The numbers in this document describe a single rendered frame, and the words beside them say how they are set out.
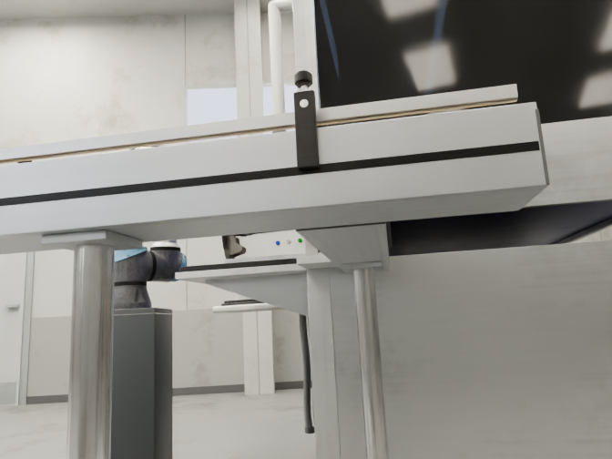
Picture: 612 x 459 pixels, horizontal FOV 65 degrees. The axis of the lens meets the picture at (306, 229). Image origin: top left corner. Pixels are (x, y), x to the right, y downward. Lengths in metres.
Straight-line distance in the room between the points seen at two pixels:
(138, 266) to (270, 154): 1.34
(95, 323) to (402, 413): 0.90
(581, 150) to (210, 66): 5.30
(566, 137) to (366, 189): 1.02
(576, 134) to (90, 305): 1.26
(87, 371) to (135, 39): 6.18
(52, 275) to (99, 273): 5.42
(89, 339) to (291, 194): 0.31
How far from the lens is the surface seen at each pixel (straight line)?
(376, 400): 1.13
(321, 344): 1.35
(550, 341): 1.39
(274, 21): 2.97
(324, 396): 1.37
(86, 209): 0.64
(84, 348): 0.67
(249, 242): 2.51
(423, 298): 1.34
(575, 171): 1.47
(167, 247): 1.91
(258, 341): 5.20
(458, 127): 0.56
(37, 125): 6.62
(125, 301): 1.82
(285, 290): 1.47
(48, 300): 6.08
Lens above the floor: 0.72
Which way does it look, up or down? 11 degrees up
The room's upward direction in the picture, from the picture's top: 3 degrees counter-clockwise
